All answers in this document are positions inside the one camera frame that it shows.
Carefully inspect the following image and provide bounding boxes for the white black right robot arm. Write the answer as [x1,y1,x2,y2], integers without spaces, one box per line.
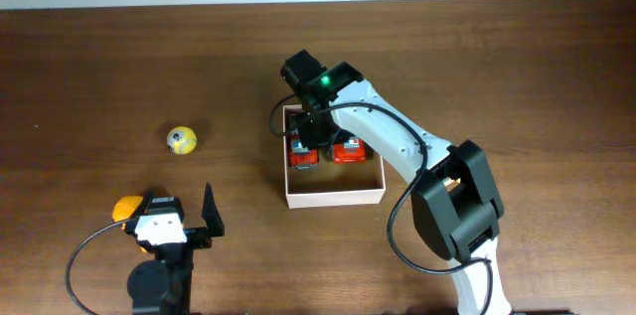
[280,50,512,314]

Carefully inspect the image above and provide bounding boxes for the red toy fire truck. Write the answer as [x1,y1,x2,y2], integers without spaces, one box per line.
[287,114,319,170]

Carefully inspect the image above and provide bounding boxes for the pink cardboard box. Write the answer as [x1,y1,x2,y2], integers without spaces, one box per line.
[281,103,388,210]

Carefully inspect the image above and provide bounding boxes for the yellow grey toy ball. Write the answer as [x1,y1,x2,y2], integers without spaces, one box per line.
[167,126,198,155]

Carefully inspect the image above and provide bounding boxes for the orange ball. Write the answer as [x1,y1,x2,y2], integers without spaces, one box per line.
[111,196,144,222]

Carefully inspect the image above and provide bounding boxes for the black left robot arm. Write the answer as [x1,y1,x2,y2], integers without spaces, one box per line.
[112,185,225,315]

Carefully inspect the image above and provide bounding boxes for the red toy tank vehicle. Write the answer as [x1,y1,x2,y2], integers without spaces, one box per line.
[333,137,368,164]

